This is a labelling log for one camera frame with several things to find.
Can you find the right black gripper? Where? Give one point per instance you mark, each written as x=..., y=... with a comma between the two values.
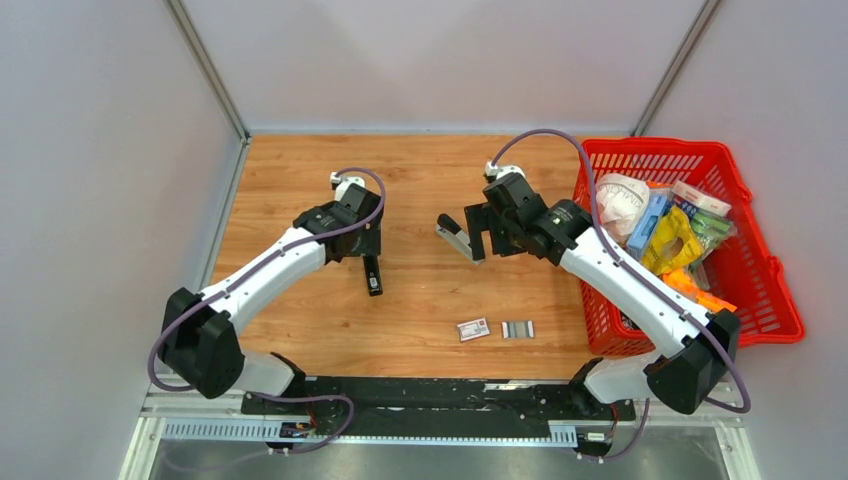
x=481, y=218

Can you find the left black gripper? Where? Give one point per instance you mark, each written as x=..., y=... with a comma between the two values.
x=370, y=244

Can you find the grey and black stapler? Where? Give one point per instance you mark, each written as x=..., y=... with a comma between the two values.
x=449, y=230

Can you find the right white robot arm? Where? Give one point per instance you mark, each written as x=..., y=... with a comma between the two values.
x=693, y=347

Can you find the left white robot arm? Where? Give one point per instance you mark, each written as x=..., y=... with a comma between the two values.
x=200, y=333

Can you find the red white staple box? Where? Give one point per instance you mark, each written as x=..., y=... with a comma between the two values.
x=473, y=329

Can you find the white crumpled bag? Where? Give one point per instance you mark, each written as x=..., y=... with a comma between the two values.
x=621, y=202

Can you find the blue box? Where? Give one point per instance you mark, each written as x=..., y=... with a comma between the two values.
x=644, y=229

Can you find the yellow chips bag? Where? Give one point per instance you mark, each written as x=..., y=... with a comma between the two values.
x=673, y=245

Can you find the orange snack pack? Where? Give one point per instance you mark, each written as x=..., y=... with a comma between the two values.
x=683, y=283

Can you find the white red package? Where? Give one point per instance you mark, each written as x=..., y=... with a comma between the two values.
x=692, y=200

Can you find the green snack pack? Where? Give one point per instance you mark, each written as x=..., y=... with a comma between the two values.
x=711, y=231

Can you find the red plastic basket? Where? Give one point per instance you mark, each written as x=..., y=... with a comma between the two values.
x=742, y=270

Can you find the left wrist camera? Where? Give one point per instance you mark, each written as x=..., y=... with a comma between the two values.
x=342, y=183

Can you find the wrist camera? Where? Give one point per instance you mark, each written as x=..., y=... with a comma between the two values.
x=342, y=183
x=494, y=172

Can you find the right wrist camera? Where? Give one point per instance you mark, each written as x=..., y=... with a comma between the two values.
x=494, y=172

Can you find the slotted cable duct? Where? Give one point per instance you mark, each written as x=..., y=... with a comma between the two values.
x=259, y=430

